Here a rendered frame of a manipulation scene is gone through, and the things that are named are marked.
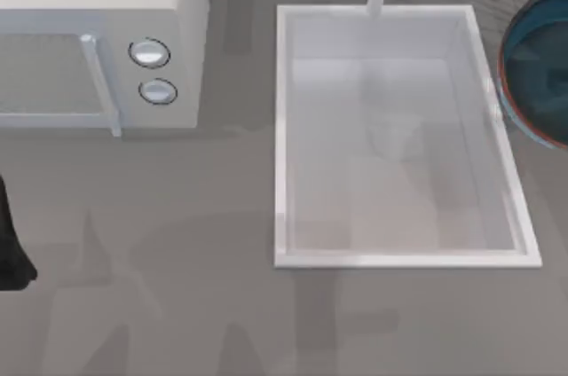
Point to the white sink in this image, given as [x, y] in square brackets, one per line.
[395, 150]

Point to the microwave knob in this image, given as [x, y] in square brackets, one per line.
[157, 91]
[149, 53]

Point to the pale microwave oven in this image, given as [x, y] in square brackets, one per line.
[177, 25]

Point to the microwave door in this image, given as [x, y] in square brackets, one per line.
[44, 74]

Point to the blue bowl with red rim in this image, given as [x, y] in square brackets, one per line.
[537, 65]

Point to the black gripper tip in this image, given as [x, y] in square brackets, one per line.
[11, 243]

